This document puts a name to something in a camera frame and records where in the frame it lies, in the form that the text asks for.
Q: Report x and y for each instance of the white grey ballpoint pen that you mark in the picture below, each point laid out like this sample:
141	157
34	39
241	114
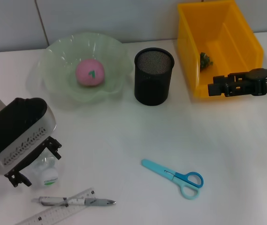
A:
93	202

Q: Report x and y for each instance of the clear green-label water bottle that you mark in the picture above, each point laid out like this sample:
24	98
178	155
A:
48	178

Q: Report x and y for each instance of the black mesh pen holder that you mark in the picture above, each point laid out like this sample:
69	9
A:
153	79

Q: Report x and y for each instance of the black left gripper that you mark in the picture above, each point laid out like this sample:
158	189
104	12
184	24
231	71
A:
24	165

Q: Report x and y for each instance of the yellow plastic bin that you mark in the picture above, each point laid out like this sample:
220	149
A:
231	35

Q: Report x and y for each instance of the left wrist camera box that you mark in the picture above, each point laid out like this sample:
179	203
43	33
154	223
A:
13	131

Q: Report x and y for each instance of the pink peach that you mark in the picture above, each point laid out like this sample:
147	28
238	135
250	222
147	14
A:
89	72

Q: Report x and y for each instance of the green glass fruit plate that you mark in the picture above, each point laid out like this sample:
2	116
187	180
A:
60	58

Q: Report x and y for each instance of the green plastic wrapper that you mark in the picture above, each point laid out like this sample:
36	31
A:
205	61

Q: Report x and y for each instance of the clear plastic ruler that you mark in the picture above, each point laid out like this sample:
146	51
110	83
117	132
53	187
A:
53	212

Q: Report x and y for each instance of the blue and teal scissors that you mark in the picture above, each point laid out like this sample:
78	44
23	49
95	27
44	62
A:
180	179

